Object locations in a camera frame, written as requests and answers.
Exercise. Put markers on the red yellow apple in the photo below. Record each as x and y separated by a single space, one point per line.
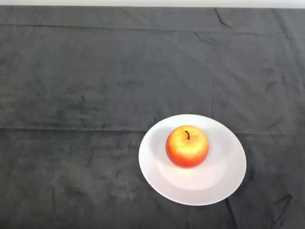
187 148

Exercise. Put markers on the round white plate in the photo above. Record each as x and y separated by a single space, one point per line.
202 186

